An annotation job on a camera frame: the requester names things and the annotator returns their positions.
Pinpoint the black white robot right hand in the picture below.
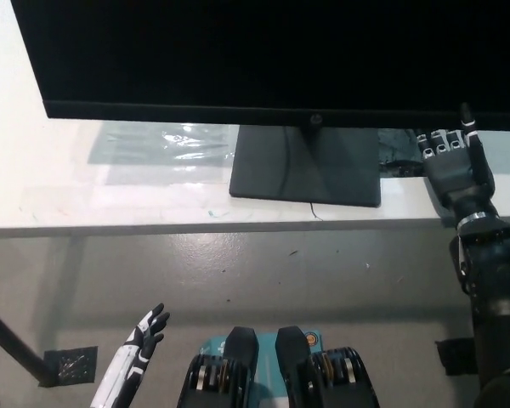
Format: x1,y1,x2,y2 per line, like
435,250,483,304
416,102,497,225

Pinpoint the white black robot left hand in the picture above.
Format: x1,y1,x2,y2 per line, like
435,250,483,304
88,303,172,408

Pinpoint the black HP computer monitor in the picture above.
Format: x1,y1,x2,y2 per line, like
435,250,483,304
10,0,510,209

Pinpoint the black floor tape patch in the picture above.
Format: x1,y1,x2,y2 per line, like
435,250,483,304
38,344,99,388
434,337,479,377

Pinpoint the black crinkled plastic sheet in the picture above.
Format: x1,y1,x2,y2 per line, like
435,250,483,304
377,128,428,178

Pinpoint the black straight table leg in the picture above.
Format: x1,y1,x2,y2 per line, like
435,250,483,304
0,300,55,383

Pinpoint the clear plastic sheet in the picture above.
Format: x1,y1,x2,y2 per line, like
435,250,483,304
94,160,235,187

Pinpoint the grey transparent plastic film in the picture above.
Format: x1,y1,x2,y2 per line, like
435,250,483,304
88,120,239,165

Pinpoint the thin black cable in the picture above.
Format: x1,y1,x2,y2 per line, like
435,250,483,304
281,126,325,223

